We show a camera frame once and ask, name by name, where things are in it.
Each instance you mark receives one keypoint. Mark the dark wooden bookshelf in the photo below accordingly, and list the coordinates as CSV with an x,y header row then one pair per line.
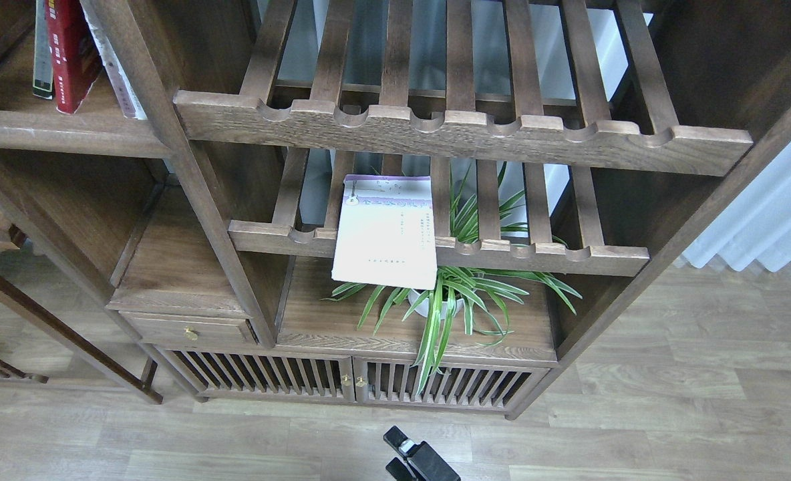
x,y
631,124

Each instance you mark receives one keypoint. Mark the red paperback book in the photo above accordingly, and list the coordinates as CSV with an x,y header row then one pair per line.
x,y
74,57

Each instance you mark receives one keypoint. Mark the upright white-spined book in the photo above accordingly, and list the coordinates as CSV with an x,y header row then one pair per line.
x,y
125,95

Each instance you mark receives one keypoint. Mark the brass drawer knob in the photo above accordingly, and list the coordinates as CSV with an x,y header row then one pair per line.
x,y
191,334

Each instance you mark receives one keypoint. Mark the green spider plant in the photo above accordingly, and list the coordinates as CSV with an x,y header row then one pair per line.
x,y
455,287

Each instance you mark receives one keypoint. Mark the yellow and black thick book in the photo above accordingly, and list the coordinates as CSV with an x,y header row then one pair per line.
x,y
42,76

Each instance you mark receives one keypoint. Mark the pale lilac paperback book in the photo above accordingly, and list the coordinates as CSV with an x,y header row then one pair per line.
x,y
386,232

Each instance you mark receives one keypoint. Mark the white curtain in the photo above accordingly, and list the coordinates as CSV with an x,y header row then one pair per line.
x,y
755,227

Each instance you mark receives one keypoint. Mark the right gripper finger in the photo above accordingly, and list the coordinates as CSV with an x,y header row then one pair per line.
x,y
400,471

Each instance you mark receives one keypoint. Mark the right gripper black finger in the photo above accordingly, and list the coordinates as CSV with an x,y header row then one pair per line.
x,y
422,457

